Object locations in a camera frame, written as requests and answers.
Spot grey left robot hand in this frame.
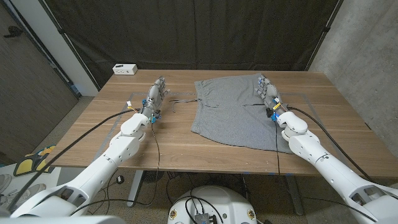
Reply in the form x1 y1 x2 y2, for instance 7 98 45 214
140 75 170 123

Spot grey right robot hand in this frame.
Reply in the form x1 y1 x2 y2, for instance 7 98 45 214
254 73 289 121

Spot gray shorts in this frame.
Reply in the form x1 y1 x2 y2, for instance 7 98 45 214
169 72 294 154

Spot white power strip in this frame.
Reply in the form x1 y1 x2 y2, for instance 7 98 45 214
112 63 139 76

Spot black backdrop curtain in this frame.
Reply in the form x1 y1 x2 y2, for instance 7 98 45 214
43 0 343 90

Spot black round floor fan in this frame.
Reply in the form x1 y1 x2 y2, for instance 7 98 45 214
141 170 165 184

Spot black backdrop stand pole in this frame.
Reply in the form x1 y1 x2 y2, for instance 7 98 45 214
39 0 101 91
304 0 345 72

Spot white table leg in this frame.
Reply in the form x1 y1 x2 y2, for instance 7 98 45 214
126 169 144 208

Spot grey table leg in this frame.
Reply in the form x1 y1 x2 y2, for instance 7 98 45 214
284 175 305 216

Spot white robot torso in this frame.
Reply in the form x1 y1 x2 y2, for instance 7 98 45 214
167 185 258 224

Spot brown wooden door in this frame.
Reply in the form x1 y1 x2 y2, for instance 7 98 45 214
0 2 79 162

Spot grey electronics box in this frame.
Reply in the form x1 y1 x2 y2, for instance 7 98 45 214
194 213 218 224

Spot yellow and black floor object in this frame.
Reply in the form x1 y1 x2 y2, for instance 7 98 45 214
12 144 57 177

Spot white robot chest edge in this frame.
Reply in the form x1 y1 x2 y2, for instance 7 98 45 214
0 215 127 224

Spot white sneaker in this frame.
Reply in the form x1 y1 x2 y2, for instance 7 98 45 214
0 182 47 208

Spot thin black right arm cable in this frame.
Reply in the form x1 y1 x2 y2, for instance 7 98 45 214
274 120 280 175

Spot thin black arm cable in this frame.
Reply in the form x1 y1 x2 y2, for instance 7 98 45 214
70 121 161 216
274 120 280 175

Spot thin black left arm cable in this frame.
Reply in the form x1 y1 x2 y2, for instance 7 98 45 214
70 121 161 216

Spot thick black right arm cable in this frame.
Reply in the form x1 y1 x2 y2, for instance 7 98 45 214
286 106 374 183

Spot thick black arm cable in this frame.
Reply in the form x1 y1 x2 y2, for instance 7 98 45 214
6 108 141 212
286 106 374 183

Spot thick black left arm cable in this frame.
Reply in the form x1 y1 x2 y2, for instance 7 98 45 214
6 108 141 212

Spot black door handle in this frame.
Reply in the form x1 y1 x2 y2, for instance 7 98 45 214
2 26 24 39

